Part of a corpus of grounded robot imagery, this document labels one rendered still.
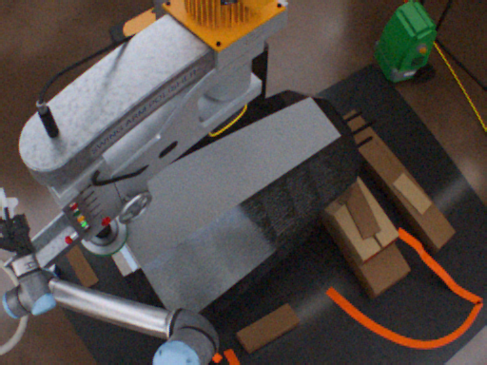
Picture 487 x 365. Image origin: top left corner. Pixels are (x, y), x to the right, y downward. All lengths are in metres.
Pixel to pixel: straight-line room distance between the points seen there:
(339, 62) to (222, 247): 1.74
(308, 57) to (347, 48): 0.28
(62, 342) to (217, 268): 1.17
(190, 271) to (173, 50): 1.04
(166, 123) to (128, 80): 0.29
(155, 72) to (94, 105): 0.20
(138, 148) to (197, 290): 0.79
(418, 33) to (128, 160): 2.08
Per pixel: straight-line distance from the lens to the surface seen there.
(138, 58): 1.89
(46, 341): 3.43
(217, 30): 1.90
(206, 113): 2.28
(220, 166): 2.65
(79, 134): 1.79
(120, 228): 2.53
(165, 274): 2.57
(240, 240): 2.64
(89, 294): 1.78
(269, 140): 2.71
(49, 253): 2.35
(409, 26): 3.64
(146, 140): 2.08
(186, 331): 1.56
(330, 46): 4.04
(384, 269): 3.28
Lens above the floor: 3.22
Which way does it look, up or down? 66 degrees down
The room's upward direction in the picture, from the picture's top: 1 degrees clockwise
